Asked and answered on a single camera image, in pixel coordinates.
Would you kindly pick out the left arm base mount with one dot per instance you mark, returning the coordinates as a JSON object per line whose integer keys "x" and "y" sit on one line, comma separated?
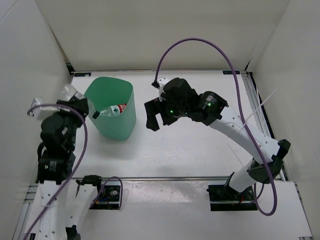
{"x": 110, "y": 195}

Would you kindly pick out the red cap water bottle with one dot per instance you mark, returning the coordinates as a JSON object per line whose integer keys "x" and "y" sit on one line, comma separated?
{"x": 113, "y": 110}

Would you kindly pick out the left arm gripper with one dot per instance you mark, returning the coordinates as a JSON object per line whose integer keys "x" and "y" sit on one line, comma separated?
{"x": 80, "y": 105}

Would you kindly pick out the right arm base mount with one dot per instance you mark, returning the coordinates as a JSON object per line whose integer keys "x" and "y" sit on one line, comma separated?
{"x": 223, "y": 199}

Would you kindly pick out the green plastic bin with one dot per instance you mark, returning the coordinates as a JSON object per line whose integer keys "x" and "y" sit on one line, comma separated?
{"x": 110, "y": 91}

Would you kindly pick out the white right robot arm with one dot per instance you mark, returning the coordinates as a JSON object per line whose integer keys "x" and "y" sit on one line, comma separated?
{"x": 216, "y": 113}

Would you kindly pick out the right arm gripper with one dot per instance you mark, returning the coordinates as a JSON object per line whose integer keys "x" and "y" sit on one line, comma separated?
{"x": 156, "y": 107}

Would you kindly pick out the black cap black label bottle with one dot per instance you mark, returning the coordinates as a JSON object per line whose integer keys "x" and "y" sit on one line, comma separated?
{"x": 70, "y": 92}

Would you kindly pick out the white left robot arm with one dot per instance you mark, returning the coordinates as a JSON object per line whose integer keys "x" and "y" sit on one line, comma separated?
{"x": 58, "y": 220}

